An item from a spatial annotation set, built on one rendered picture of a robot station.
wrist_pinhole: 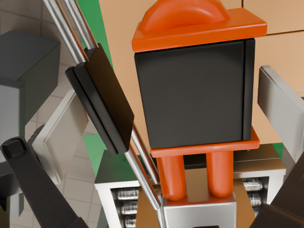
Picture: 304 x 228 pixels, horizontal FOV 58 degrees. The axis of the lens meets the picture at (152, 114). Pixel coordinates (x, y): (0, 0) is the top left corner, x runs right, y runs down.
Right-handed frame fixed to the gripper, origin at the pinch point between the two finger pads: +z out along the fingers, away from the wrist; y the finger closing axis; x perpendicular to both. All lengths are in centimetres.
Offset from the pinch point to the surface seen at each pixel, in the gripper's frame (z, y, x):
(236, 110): -2.1, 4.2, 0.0
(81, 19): 1.6, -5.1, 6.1
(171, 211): -1.3, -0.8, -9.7
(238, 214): 46, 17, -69
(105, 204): 60, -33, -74
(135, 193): 65, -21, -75
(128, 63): 65, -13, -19
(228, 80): -2.1, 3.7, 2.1
